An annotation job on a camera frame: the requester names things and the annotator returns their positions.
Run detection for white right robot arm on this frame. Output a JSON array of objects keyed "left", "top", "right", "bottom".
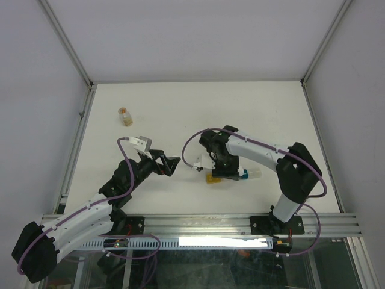
[{"left": 194, "top": 126, "right": 322, "bottom": 237}]

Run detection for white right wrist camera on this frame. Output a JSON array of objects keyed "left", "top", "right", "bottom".
[{"left": 192, "top": 154, "right": 215, "bottom": 172}]

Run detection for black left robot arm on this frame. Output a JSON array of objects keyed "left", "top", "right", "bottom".
[{"left": 11, "top": 149, "right": 180, "bottom": 284}]

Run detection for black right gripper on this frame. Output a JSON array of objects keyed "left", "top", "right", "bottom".
[{"left": 212, "top": 154, "right": 240, "bottom": 179}]

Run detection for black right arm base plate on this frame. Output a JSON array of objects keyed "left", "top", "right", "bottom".
[{"left": 250, "top": 215, "right": 304, "bottom": 236}]

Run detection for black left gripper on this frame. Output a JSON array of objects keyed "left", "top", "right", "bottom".
[{"left": 128, "top": 149, "right": 180, "bottom": 191}]

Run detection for clear glass bottle orange cap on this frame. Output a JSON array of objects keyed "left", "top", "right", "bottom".
[{"left": 118, "top": 107, "right": 133, "bottom": 126}]

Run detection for weekly pill organizer strip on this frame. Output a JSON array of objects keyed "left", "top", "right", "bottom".
[{"left": 205, "top": 168, "right": 262, "bottom": 185}]

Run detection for white slotted cable duct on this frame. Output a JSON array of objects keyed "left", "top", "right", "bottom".
[{"left": 76, "top": 237, "right": 273, "bottom": 252}]

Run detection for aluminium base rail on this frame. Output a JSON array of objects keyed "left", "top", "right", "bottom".
[{"left": 127, "top": 213, "right": 362, "bottom": 238}]

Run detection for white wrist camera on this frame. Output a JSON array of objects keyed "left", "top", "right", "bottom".
[
  {"left": 192, "top": 154, "right": 215, "bottom": 172},
  {"left": 128, "top": 136, "right": 153, "bottom": 159}
]

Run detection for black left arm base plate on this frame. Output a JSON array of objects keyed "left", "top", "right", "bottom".
[{"left": 102, "top": 216, "right": 145, "bottom": 236}]

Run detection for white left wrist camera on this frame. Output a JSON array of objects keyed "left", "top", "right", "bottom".
[{"left": 128, "top": 136, "right": 153, "bottom": 159}]

